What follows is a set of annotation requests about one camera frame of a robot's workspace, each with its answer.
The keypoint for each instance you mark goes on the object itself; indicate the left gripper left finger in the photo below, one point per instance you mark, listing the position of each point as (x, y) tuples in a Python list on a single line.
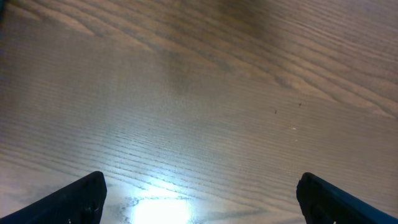
[(80, 202)]

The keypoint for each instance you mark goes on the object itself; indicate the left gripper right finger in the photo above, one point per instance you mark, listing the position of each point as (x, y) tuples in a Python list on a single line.
[(322, 202)]

